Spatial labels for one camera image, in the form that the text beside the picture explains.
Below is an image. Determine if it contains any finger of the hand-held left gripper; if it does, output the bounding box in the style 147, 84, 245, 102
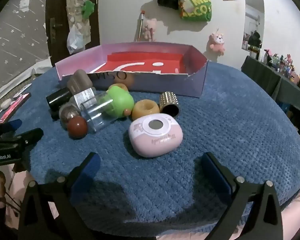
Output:
0, 119, 22, 137
5, 128, 44, 147

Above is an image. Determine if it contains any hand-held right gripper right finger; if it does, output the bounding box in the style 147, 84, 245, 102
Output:
201, 152, 284, 240

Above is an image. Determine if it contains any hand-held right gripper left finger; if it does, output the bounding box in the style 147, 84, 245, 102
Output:
17, 152, 102, 240

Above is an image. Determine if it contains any brown round glass bottle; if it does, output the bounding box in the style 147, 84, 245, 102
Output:
59, 104, 88, 139

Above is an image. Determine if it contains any black-capped labelled dropper bottle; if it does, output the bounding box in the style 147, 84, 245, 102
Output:
46, 87, 97, 121

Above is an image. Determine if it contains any pink rounded gadget case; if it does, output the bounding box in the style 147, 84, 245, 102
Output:
129, 114, 183, 158

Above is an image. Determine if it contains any green rubber toy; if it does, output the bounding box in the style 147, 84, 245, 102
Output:
107, 86, 135, 118

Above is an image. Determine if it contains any taupe compact case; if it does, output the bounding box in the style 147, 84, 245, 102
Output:
67, 69, 93, 94

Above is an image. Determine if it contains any gold studded cap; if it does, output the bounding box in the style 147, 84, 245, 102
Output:
159, 92, 181, 117

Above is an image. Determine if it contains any purple cardboard box red liner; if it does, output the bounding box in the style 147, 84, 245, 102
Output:
55, 42, 208, 98

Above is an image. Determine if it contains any pink packet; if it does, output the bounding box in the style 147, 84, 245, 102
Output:
0, 92, 32, 124

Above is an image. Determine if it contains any pink bed sheet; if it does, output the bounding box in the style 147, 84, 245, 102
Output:
5, 170, 300, 240

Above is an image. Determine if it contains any clear plastic bag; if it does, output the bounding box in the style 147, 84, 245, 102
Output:
67, 25, 87, 54

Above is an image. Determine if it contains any pink plush bear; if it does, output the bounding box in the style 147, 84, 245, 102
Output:
209, 32, 226, 55

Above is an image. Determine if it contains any row of figurines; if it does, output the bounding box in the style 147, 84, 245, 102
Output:
247, 45, 300, 95

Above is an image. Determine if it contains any dark brown door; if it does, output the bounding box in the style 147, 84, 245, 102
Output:
45, 0, 100, 68

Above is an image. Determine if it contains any clear hanging organizer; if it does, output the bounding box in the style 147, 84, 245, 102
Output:
63, 0, 92, 45

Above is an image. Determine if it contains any green plush toy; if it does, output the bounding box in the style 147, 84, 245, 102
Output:
81, 0, 95, 19

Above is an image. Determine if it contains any pink plush piglet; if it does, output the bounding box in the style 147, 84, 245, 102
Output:
142, 18, 157, 42

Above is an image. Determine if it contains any green shopping bag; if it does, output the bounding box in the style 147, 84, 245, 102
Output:
178, 0, 212, 22

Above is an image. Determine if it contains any door handle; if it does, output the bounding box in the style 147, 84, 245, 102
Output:
49, 17, 63, 40

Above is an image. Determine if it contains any wall mirror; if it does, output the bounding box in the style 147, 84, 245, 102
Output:
241, 0, 265, 52

